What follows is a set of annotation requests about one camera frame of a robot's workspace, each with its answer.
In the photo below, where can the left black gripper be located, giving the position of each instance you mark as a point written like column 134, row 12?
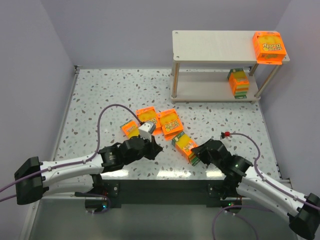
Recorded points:
column 152, row 146

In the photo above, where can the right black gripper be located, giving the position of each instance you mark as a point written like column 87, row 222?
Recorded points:
column 204, row 153

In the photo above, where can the multicolour sponge stack pack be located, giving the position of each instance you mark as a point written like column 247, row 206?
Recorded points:
column 238, row 82
column 130, row 129
column 184, row 144

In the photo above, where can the orange Scrub Daddy box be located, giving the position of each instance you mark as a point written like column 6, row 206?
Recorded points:
column 170, row 123
column 148, row 114
column 268, row 47

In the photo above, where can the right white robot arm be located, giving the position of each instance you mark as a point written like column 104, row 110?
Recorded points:
column 244, row 178

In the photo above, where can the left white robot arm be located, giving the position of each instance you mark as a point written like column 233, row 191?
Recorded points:
column 34, row 178

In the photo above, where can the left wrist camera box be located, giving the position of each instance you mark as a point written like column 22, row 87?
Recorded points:
column 146, row 130

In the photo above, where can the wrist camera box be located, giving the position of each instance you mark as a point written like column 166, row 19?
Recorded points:
column 225, row 135
column 146, row 130

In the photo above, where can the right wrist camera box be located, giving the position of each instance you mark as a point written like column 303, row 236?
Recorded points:
column 225, row 135

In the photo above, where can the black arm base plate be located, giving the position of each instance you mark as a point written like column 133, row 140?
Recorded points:
column 211, row 193

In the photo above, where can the left aluminium frame rail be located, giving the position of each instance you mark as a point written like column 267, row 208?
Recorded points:
column 77, row 69

